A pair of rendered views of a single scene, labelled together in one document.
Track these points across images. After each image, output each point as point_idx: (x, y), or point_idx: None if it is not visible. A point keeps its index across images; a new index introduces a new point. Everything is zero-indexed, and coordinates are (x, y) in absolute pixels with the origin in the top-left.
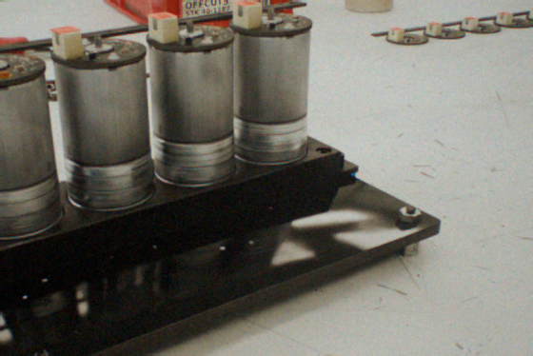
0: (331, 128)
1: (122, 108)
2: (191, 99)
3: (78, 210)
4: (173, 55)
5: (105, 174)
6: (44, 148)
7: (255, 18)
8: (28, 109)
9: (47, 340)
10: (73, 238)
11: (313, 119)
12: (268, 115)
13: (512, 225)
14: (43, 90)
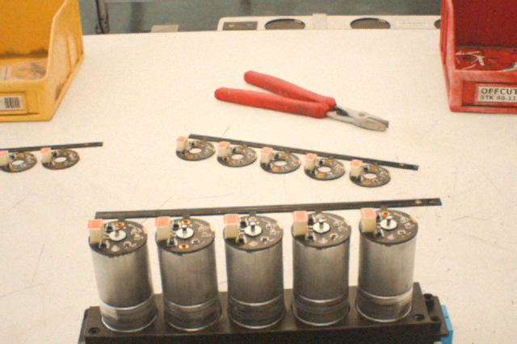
0: (497, 274)
1: (254, 273)
2: (308, 273)
3: (227, 320)
4: (299, 245)
5: (241, 306)
6: (203, 286)
7: (370, 225)
8: (194, 266)
9: None
10: (215, 338)
11: (492, 259)
12: (371, 289)
13: None
14: (207, 255)
